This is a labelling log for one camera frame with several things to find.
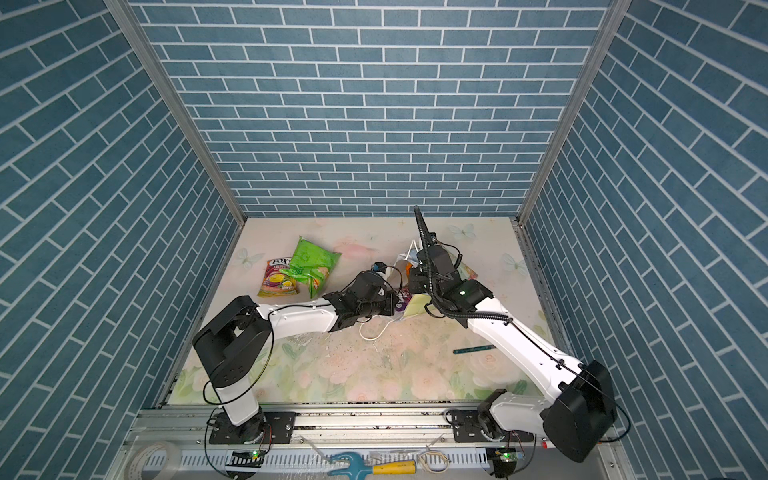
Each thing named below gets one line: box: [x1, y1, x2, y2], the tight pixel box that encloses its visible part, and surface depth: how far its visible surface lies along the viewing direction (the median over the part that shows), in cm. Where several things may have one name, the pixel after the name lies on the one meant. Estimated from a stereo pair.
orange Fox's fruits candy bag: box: [257, 257, 300, 297], surface depth 100 cm
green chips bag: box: [279, 235, 342, 299], surface depth 99 cm
